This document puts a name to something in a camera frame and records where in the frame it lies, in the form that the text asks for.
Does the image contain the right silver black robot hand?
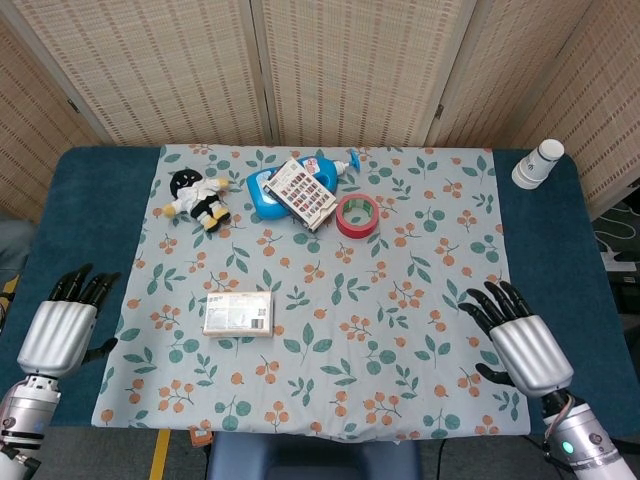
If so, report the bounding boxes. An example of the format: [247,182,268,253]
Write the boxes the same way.
[457,280,575,400]

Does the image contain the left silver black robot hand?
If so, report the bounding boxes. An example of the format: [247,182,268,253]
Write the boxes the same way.
[16,263,122,380]

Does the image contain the person in jeans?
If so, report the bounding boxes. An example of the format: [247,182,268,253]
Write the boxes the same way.
[0,214,34,289]

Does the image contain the white power strip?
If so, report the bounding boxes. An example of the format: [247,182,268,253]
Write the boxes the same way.
[602,249,640,274]

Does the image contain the dark teal table cover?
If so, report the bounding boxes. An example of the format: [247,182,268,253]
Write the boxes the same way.
[0,144,640,441]

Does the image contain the white paper cup stack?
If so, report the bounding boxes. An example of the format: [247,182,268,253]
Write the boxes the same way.
[510,138,565,190]

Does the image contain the black white yellow plush toy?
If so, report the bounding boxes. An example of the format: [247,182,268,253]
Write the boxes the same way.
[162,168,233,233]

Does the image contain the floral leaf berry tablecloth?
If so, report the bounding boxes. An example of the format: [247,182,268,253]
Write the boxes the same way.
[92,143,531,444]

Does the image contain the red tape roll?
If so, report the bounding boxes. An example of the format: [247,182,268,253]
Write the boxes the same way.
[335,193,380,238]

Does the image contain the blue detergent pump bottle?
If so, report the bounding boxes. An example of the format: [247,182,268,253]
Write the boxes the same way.
[244,148,369,221]

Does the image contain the beige woven folding screen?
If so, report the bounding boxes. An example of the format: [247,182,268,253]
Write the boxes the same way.
[0,0,640,221]

